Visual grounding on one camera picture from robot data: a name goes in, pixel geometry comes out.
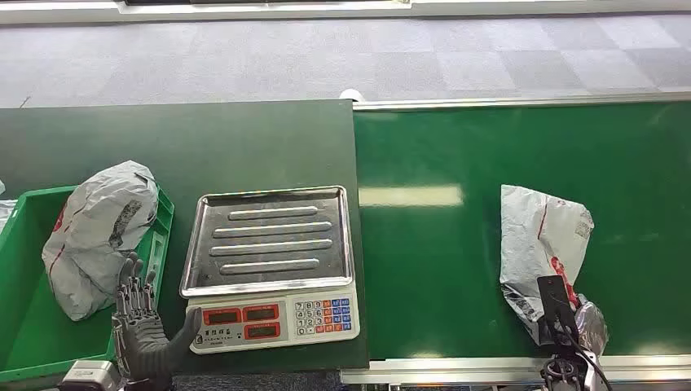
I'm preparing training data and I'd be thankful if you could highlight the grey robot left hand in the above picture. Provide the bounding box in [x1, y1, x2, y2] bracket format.
[112, 251, 204, 385]

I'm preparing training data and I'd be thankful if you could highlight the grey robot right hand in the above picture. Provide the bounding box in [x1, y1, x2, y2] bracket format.
[537, 275, 581, 346]

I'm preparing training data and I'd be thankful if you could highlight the grey package with red print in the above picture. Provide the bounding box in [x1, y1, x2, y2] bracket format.
[499, 184, 595, 346]

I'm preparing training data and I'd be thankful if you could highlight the grey package with black label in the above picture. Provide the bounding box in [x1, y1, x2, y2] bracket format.
[41, 160, 161, 323]

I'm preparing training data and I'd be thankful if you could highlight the green conveyor belt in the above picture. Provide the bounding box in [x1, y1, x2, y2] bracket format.
[353, 101, 691, 362]

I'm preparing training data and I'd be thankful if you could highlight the green plastic crate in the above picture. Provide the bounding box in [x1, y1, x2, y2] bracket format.
[0, 185, 175, 385]

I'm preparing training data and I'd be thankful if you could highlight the white electronic weighing scale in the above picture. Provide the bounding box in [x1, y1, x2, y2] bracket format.
[178, 185, 361, 356]

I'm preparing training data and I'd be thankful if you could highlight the pale grey plastic bag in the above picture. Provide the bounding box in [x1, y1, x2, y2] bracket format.
[0, 180, 18, 234]

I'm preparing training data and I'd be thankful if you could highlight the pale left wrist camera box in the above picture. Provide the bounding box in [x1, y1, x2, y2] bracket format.
[58, 360, 122, 391]

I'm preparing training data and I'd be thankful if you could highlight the aluminium conveyor side rail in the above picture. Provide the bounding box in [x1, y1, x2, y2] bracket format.
[341, 354, 691, 387]
[353, 91, 691, 112]

